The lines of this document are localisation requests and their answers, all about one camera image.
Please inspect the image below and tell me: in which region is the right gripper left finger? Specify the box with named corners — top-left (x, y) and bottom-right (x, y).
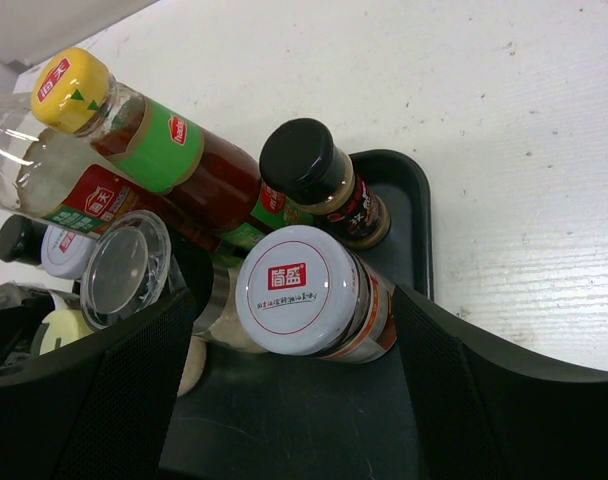
top-left (0, 289), bottom-right (197, 479)

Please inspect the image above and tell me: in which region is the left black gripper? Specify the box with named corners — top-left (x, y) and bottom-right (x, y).
top-left (0, 282), bottom-right (79, 369)

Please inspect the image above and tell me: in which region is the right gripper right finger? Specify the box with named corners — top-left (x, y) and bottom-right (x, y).
top-left (393, 286), bottom-right (608, 479)

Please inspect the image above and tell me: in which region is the small dark pepper bottle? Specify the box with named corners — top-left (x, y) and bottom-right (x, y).
top-left (0, 215), bottom-right (47, 266)

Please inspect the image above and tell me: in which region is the red-label lid brown jar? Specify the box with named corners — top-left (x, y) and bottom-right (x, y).
top-left (40, 226), bottom-right (96, 280)

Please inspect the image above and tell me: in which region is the silver-lid white powder jar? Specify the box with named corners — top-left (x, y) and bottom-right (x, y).
top-left (80, 210), bottom-right (265, 354)

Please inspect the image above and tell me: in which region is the tall black-cap sauce bottle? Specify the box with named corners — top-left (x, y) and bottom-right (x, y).
top-left (0, 93), bottom-right (155, 238)

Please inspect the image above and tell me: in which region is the red-label lid spice jar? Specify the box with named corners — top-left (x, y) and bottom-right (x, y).
top-left (235, 225), bottom-right (397, 364)

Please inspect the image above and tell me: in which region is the yellow-cap red sauce bottle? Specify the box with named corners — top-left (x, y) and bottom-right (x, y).
top-left (31, 47), bottom-right (313, 250)

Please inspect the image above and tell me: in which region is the small black-cap spice bottle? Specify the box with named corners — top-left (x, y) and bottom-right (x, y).
top-left (259, 118), bottom-right (391, 250)

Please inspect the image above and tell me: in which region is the yellow-cap white powder jar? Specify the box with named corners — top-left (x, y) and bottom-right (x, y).
top-left (30, 308), bottom-right (207, 397)

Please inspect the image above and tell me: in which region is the black plastic tray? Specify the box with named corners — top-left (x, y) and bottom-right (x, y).
top-left (161, 149), bottom-right (434, 479)

